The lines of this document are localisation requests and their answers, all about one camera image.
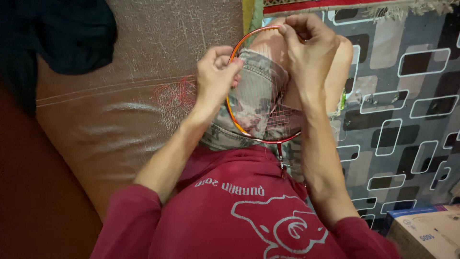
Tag cardboard box with blue edge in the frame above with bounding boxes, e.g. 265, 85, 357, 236
382, 204, 460, 259

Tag person's left hand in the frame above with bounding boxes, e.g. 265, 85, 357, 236
196, 46, 244, 111

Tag grey patterned carpet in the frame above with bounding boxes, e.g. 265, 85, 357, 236
262, 7, 460, 231

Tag dark blue cloth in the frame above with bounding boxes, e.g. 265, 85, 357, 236
0, 0, 118, 116

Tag brown leather sofa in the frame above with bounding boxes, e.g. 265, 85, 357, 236
0, 0, 246, 259

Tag red orange badminton racket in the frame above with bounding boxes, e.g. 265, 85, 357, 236
226, 25, 306, 180

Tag person's right hand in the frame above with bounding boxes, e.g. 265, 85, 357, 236
278, 14, 341, 92

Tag person's red printed sweatshirt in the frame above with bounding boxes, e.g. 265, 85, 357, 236
90, 145, 401, 259

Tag red fringed rug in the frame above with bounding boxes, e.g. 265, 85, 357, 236
262, 0, 460, 21

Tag person's camouflage shorts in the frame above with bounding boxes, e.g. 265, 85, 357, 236
199, 48, 342, 180

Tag loose red racket string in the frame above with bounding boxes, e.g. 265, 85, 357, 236
154, 75, 197, 109

